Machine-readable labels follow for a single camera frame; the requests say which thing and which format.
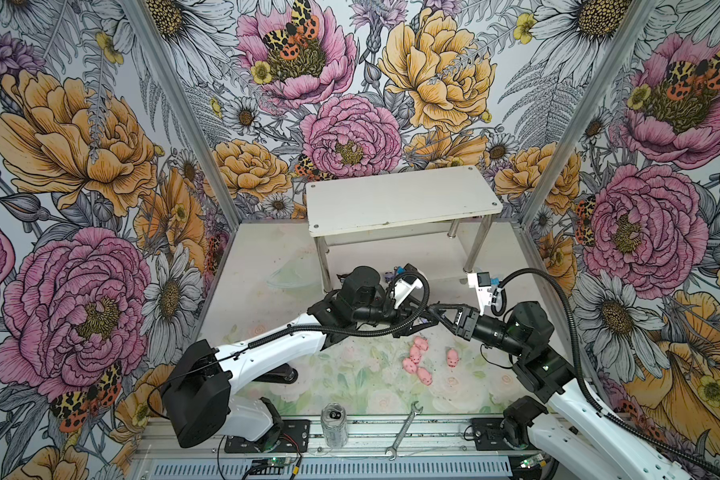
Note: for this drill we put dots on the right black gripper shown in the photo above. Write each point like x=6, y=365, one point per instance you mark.
x=463, y=312

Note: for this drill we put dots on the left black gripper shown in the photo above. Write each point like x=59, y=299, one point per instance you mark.
x=408, y=313

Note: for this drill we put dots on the pink pig toy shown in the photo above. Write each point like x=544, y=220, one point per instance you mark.
x=419, y=346
x=409, y=366
x=424, y=376
x=452, y=358

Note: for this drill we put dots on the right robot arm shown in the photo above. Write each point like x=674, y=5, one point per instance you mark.
x=562, y=416

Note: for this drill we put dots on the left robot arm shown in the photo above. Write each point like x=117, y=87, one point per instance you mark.
x=200, y=398

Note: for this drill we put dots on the white two-tier shelf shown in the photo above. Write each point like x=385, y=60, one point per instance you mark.
x=381, y=202

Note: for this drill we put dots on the silver drink can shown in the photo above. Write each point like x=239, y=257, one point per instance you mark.
x=334, y=425

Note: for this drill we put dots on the green circuit board right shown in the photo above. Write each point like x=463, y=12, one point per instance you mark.
x=537, y=461

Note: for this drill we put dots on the green circuit board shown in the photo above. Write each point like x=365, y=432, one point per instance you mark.
x=537, y=461
x=273, y=466

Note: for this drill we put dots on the silver wrench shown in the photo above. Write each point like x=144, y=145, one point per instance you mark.
x=392, y=451

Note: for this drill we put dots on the green circuit board left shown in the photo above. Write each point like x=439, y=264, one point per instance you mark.
x=273, y=466

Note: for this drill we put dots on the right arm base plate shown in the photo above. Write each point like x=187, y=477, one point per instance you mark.
x=490, y=434

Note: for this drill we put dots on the aluminium front rail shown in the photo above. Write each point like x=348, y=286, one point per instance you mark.
x=368, y=436

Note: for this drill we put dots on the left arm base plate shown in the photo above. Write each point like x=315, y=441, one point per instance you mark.
x=294, y=438

